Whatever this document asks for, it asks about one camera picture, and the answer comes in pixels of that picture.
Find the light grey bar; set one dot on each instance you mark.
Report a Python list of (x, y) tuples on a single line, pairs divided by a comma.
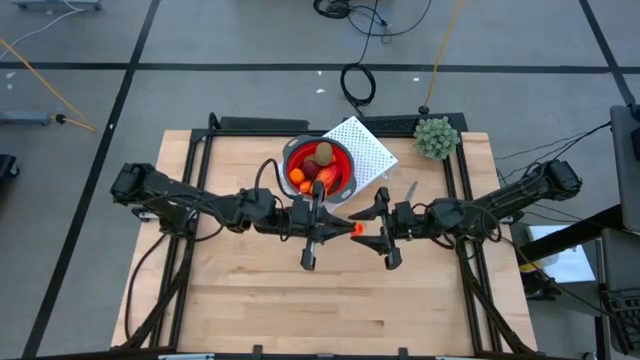
[(185, 357)]

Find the black keyboard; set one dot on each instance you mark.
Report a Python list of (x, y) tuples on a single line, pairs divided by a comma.
[(625, 320)]

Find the round orange fruit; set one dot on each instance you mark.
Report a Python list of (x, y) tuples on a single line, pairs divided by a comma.
[(296, 176)]

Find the dark grey monitor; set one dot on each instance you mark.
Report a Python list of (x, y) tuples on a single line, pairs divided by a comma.
[(622, 260)]

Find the black textured panel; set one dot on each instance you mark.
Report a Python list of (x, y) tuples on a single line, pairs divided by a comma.
[(395, 122)]

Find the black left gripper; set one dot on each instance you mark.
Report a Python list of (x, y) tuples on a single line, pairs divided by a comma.
[(302, 217)]

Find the grey-blue stand foot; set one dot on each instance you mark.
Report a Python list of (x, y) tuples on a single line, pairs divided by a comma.
[(57, 5), (25, 118)]

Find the grey cabinet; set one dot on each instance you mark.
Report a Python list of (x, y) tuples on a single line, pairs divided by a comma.
[(627, 165)]

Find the black table edge bracket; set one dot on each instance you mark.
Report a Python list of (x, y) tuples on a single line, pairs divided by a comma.
[(402, 352), (257, 350)]

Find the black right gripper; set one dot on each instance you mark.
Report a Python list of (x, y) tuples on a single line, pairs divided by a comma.
[(405, 220)]

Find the white board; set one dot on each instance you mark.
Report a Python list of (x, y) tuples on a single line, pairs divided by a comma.
[(570, 265)]

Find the red yellow mango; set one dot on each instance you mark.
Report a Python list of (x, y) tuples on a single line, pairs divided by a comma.
[(330, 176)]

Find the brown kiwi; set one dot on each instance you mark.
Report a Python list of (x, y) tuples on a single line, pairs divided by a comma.
[(324, 154)]

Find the black floor object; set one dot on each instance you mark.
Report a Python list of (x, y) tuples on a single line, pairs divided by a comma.
[(6, 167)]

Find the red collapsible bowl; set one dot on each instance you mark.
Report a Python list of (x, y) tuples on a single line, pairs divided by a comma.
[(345, 160)]

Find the black aluminium frame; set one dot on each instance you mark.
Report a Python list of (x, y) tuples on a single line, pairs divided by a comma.
[(250, 133)]

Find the dark red fruit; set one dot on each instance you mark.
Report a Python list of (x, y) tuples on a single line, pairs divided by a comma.
[(311, 170)]

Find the black plug on yellow lead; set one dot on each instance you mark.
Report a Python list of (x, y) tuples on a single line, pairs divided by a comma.
[(61, 118)]

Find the small yellow-orange fruit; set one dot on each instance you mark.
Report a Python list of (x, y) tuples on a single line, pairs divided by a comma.
[(305, 187)]

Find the white perforated metal shelf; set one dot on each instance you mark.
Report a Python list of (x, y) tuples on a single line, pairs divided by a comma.
[(370, 150)]

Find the small yellow object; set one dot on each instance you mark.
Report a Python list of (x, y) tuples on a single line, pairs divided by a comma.
[(530, 267)]

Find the green artificial plant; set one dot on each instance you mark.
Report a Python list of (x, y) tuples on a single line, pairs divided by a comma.
[(436, 138)]

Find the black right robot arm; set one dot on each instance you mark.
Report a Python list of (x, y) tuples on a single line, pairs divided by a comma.
[(500, 200)]

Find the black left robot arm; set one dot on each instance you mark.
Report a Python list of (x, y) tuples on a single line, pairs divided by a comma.
[(200, 205)]

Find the red-orange fruit with stem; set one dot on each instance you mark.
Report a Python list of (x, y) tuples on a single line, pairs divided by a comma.
[(358, 230)]

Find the black diagonal bar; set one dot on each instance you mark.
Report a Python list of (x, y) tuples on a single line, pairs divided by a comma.
[(590, 225)]

